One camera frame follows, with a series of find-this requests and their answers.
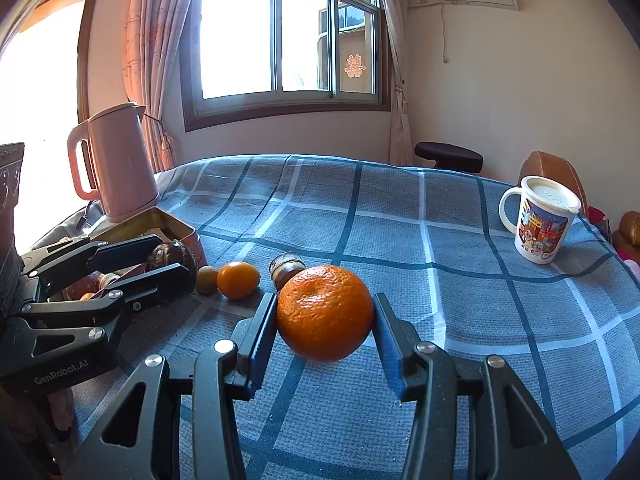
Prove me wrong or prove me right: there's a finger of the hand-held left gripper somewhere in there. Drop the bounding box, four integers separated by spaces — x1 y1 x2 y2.
22 236 166 282
20 262 197 356

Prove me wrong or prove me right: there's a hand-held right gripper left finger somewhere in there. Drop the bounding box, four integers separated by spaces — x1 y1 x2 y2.
75 291 279 480

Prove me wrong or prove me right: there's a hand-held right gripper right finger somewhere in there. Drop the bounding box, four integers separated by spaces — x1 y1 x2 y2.
374 292 583 480

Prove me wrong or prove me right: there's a dark brown chocolate ball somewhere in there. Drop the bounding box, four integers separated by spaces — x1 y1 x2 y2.
146 240 193 273

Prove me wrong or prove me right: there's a small yellow-green fruit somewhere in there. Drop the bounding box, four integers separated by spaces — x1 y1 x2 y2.
196 266 220 293

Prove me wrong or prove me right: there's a red metal tin box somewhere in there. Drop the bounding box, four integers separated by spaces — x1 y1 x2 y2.
50 209 208 306

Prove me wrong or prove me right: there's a small round orange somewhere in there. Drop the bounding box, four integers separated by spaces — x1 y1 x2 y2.
217 261 261 301

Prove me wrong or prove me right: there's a large orange mandarin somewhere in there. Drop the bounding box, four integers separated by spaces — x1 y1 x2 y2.
276 264 376 363

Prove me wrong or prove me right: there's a grey cloth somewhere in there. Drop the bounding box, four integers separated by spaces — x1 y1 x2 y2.
30 200 108 251

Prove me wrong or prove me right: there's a pink electric kettle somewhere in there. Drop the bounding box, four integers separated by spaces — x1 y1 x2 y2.
67 102 161 223

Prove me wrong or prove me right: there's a blue plaid tablecloth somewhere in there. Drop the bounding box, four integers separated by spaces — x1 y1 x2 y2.
50 155 640 480

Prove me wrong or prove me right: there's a bright side window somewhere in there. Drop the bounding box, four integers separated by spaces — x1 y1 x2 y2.
0 0 96 256

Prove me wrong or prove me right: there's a white printed cup with lid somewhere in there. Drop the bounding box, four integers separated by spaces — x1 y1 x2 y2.
498 175 587 265

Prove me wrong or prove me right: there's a dark round stool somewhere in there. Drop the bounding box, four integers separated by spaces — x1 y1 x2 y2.
414 141 484 173

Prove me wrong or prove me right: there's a pink long curtain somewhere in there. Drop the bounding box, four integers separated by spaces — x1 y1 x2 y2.
122 0 203 173

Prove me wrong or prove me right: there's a brown framed sliding window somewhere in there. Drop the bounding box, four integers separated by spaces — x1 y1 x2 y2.
181 0 393 133

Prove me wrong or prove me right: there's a red patterned cloth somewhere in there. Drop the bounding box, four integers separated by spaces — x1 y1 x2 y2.
587 205 612 241

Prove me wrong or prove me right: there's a brown leather chair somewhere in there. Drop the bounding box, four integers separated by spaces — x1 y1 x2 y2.
518 151 591 216

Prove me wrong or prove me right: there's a pink floral cushion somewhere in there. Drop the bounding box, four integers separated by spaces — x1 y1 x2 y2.
616 246 640 276

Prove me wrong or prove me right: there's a pink narrow curtain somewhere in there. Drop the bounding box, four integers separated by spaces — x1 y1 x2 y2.
374 0 416 166

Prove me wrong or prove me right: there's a brown leather sofa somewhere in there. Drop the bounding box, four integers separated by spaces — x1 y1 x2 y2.
617 211 640 248

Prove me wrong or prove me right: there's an air conditioner cord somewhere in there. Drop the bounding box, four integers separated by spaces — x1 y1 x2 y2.
440 4 450 66

